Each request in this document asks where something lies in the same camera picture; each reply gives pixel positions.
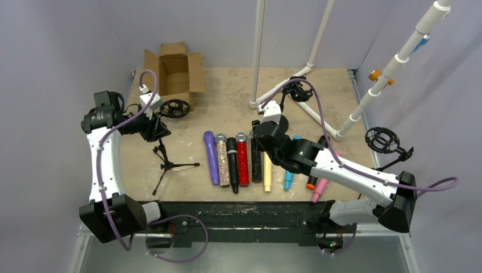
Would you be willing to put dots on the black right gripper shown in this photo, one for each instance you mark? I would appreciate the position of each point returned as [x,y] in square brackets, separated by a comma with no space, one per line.
[256,125]

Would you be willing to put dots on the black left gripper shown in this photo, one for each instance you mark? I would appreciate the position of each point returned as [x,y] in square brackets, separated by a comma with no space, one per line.
[156,127]

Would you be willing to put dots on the black glitter microphone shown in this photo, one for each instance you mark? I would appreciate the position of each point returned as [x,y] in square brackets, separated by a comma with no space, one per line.
[256,164]

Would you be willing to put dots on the black tripod mic stand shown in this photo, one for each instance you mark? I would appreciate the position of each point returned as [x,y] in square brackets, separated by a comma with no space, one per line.
[174,109]
[383,140]

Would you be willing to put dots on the cream plastic microphone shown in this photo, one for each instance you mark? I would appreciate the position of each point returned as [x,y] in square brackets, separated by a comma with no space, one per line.
[267,173]

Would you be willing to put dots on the red glitter microphone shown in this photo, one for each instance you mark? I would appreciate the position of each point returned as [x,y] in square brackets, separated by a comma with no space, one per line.
[243,166]

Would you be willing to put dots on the black microphone with silver band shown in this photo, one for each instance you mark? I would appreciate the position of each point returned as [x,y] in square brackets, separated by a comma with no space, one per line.
[232,154]

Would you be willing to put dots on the blue plastic microphone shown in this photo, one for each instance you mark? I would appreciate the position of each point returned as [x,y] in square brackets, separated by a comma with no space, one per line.
[288,179]

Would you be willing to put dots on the silver rhinestone microphone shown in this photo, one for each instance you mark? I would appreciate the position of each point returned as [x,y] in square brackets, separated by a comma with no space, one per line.
[223,165]

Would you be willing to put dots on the plain black microphone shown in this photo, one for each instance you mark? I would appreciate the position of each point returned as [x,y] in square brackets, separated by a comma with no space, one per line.
[312,181]

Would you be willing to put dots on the black round-base desk mic stand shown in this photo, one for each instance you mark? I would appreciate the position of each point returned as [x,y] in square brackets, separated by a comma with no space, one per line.
[294,89]

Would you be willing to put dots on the purple plastic microphone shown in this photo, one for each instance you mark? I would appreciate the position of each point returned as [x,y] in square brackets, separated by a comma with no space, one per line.
[209,140]

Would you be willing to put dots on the brown cardboard box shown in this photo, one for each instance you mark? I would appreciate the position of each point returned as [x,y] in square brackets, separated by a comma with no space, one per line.
[180,74]

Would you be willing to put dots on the pink plastic microphone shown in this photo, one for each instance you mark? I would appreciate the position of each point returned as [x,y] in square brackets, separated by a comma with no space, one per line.
[321,186]

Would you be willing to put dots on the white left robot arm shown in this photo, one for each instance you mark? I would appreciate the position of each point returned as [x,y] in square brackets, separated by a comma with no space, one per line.
[111,214]

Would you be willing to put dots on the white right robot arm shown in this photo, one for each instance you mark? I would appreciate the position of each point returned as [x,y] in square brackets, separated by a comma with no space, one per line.
[392,197]

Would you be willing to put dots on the orange clamp on pipe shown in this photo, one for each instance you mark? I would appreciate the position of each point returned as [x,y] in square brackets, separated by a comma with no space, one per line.
[375,75]

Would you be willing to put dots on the blue marker on pipe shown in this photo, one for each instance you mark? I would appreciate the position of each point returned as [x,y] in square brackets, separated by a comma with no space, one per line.
[422,42]

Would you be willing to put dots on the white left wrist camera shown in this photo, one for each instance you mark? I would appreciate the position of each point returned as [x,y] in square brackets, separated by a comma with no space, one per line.
[153,100]

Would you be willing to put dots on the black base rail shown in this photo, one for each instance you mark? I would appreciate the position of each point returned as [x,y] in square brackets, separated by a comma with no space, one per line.
[301,222]

